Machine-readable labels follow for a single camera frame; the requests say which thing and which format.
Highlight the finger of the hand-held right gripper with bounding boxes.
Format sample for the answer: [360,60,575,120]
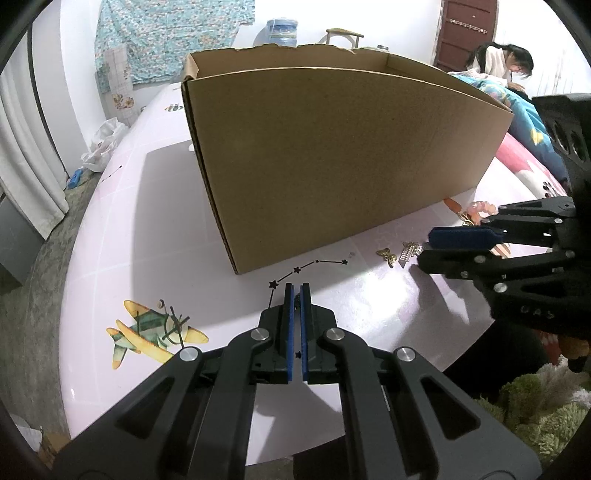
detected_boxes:
[427,196,578,250]
[417,239,577,281]

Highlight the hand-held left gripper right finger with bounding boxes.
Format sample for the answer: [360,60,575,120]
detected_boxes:
[300,282,542,480]

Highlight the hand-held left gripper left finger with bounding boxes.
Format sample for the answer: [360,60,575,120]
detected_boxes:
[53,282,296,480]

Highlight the pink orange bead bracelet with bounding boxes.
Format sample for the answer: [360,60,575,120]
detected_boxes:
[464,200,498,227]

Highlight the small gold hair clips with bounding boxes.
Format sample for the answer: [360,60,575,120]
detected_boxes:
[398,241,424,267]

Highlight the brown cardboard box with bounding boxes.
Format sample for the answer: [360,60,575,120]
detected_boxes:
[181,44,514,276]

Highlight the pink printed blanket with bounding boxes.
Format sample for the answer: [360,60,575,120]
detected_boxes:
[494,131,571,199]

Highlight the black pants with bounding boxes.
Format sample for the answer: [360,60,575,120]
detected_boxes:
[443,318,559,407]

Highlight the blue printed blanket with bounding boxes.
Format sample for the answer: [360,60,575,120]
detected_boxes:
[455,74,573,185]

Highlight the green white fluffy garment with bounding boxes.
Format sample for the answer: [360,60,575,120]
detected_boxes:
[475,362,591,467]

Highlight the brown door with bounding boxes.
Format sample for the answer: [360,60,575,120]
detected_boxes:
[434,0,499,72]

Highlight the wooden chair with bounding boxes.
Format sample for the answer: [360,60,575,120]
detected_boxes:
[325,28,363,49]

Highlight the white plastic bag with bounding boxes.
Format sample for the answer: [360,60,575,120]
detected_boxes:
[82,117,127,172]

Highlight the grey cabinet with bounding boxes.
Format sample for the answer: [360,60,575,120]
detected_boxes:
[0,194,44,287]

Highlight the white printed board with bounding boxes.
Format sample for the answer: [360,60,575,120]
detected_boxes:
[95,46,134,121]

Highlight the white curtain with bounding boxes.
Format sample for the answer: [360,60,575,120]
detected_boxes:
[0,60,70,241]

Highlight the blue patterned wall cloth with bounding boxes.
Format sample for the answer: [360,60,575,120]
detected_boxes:
[95,0,254,86]

